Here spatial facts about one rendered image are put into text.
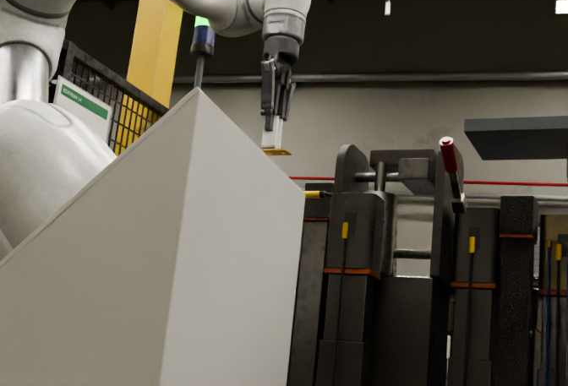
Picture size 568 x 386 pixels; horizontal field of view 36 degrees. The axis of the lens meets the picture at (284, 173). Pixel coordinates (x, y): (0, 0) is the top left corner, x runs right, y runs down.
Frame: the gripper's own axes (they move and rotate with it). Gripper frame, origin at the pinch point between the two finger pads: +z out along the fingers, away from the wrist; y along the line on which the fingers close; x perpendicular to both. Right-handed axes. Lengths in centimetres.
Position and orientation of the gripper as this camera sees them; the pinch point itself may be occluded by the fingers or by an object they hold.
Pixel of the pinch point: (272, 133)
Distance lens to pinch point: 179.2
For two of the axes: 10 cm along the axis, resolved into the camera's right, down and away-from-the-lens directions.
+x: 9.1, -0.1, -4.0
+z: -1.0, 9.6, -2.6
